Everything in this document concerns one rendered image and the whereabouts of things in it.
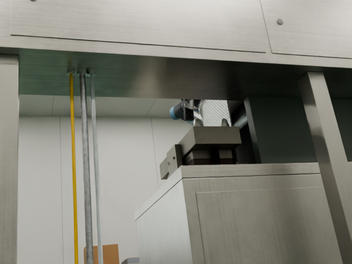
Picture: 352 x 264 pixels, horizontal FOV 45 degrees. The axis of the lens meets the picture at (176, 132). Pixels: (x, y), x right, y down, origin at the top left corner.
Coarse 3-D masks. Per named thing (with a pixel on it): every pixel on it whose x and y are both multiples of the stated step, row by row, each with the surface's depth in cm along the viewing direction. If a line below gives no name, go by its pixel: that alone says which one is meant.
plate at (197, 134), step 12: (192, 132) 135; (204, 132) 135; (216, 132) 136; (228, 132) 138; (180, 144) 146; (192, 144) 135; (204, 144) 134; (216, 144) 135; (228, 144) 137; (240, 144) 138
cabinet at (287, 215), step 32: (192, 192) 126; (224, 192) 128; (256, 192) 132; (288, 192) 135; (320, 192) 139; (160, 224) 147; (192, 224) 122; (224, 224) 124; (256, 224) 128; (288, 224) 131; (320, 224) 134; (160, 256) 147; (192, 256) 118; (224, 256) 121; (256, 256) 124; (288, 256) 127; (320, 256) 130
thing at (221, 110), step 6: (222, 102) 160; (216, 108) 165; (222, 108) 160; (228, 108) 156; (210, 114) 171; (216, 114) 165; (222, 114) 160; (228, 114) 155; (204, 120) 177; (210, 120) 171; (216, 120) 165; (228, 120) 155
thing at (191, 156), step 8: (192, 152) 138; (200, 152) 139; (208, 152) 140; (224, 152) 141; (184, 160) 145; (192, 160) 138; (200, 160) 138; (208, 160) 139; (224, 160) 141; (168, 176) 162
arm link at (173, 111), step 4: (180, 104) 234; (172, 108) 239; (176, 108) 236; (180, 108) 234; (172, 112) 238; (176, 112) 237; (180, 112) 235; (172, 116) 240; (176, 116) 238; (180, 116) 238; (196, 116) 241; (200, 116) 243; (184, 120) 241; (192, 124) 243
